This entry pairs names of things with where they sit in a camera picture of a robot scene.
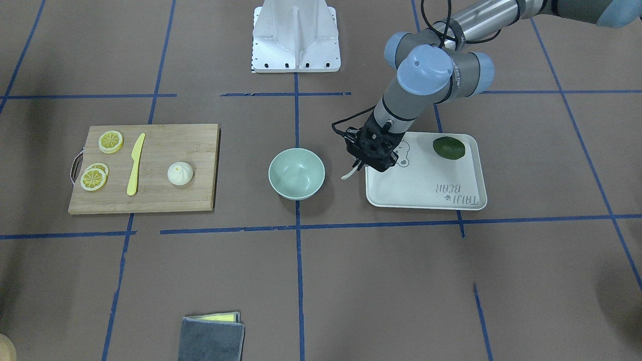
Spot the mint green bowl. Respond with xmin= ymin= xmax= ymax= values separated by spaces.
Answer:
xmin=268 ymin=147 xmax=326 ymax=201

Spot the green avocado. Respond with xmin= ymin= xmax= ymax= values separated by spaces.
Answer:
xmin=432 ymin=136 xmax=467 ymax=160

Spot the yellow plastic knife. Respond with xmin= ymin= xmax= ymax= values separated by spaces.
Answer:
xmin=126 ymin=132 xmax=146 ymax=196

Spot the grey folded cloth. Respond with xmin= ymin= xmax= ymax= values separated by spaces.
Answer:
xmin=178 ymin=311 xmax=245 ymax=360

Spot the white bear tray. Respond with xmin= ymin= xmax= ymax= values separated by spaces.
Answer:
xmin=365 ymin=132 xmax=488 ymax=211

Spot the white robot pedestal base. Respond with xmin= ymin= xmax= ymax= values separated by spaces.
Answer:
xmin=251 ymin=1 xmax=342 ymax=73

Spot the lemon slice behind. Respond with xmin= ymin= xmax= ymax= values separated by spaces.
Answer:
xmin=85 ymin=162 xmax=109 ymax=176

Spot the yellow sponge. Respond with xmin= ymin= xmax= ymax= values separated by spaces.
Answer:
xmin=195 ymin=311 xmax=239 ymax=322

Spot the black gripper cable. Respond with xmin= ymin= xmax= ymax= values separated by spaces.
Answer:
xmin=332 ymin=104 xmax=377 ymax=146

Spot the lemon slice upper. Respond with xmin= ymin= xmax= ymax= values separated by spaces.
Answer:
xmin=98 ymin=130 xmax=123 ymax=154

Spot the translucent white spoon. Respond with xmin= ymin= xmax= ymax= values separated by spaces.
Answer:
xmin=341 ymin=166 xmax=359 ymax=180

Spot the white steamed bun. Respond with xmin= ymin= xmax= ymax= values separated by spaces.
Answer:
xmin=167 ymin=161 xmax=194 ymax=187

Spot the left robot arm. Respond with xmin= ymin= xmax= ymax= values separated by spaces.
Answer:
xmin=335 ymin=1 xmax=641 ymax=173

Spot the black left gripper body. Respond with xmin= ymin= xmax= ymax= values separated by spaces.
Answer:
xmin=345 ymin=112 xmax=404 ymax=172

